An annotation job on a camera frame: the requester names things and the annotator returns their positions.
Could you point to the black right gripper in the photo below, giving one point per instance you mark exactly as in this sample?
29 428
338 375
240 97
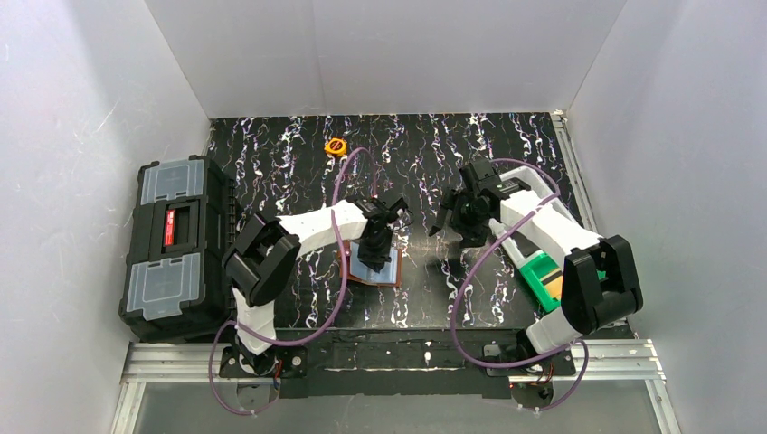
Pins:
454 205

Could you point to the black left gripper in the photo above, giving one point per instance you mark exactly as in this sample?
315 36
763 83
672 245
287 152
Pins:
374 247

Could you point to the gold card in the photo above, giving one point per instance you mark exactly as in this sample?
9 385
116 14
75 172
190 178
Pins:
553 283

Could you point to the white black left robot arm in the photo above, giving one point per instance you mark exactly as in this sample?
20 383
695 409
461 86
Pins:
263 258

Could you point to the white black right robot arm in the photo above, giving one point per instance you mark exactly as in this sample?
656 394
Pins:
600 278

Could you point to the white plastic bin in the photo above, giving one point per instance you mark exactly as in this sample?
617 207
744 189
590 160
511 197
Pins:
522 252
538 184

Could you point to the green plastic bin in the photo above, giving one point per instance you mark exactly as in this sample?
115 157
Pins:
533 279

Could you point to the orange round cap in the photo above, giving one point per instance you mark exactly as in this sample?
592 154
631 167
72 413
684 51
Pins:
336 147

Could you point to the black toolbox with clear lids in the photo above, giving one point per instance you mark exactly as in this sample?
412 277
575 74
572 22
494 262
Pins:
175 287

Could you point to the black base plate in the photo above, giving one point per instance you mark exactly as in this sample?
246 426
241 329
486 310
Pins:
390 362

